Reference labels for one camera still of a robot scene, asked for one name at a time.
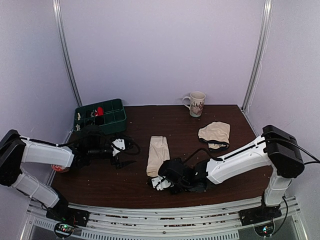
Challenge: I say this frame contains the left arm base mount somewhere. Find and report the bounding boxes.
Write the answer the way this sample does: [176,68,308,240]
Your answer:
[45,208,90,227]

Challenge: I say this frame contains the right aluminium frame post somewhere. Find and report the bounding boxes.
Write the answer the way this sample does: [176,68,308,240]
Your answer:
[241,0,273,113]

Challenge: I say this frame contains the cream underwear navy trim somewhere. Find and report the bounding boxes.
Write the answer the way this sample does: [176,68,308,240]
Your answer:
[198,121,231,152]

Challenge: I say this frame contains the aluminium frame post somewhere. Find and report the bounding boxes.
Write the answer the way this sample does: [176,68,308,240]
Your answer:
[52,0,83,107]
[241,0,273,113]

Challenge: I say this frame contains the green compartment tray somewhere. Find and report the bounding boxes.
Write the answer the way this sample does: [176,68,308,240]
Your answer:
[73,98,127,135]

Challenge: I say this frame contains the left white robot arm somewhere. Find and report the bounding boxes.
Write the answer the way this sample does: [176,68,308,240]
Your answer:
[0,125,141,222]

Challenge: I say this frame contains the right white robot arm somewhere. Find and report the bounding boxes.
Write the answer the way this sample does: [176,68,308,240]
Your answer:
[151,125,305,221]

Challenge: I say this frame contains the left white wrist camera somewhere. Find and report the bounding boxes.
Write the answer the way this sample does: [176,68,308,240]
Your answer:
[112,138,126,157]

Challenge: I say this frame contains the white patterned ceramic mug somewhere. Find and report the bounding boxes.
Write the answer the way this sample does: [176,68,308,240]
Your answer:
[182,91,206,118]

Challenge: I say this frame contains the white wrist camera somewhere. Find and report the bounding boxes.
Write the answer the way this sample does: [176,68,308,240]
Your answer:
[151,176,173,191]
[112,138,126,157]

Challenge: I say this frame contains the red item in tray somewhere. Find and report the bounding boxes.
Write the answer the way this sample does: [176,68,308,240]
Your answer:
[90,106,104,117]

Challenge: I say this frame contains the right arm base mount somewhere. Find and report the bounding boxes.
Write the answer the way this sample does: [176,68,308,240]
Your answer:
[238,206,282,226]

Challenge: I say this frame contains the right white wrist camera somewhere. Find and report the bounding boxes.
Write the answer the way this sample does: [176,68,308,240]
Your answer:
[151,176,173,191]

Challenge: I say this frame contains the cream boxer underwear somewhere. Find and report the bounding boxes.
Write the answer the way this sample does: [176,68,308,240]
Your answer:
[146,136,170,178]

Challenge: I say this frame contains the left aluminium frame post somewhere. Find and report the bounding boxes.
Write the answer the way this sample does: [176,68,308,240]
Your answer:
[52,0,83,107]

